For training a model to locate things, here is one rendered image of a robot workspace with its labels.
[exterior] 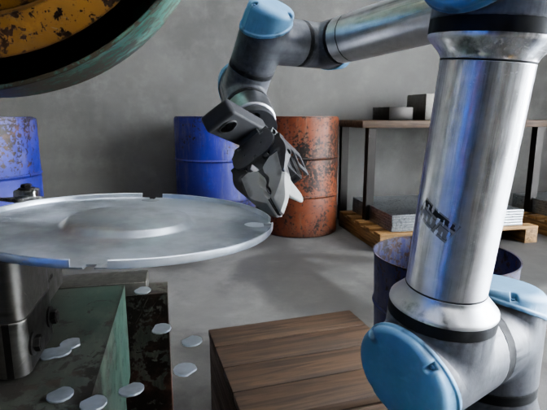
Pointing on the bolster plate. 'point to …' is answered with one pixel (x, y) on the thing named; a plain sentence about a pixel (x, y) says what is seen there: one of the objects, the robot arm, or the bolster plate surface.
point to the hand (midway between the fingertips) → (273, 205)
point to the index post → (27, 190)
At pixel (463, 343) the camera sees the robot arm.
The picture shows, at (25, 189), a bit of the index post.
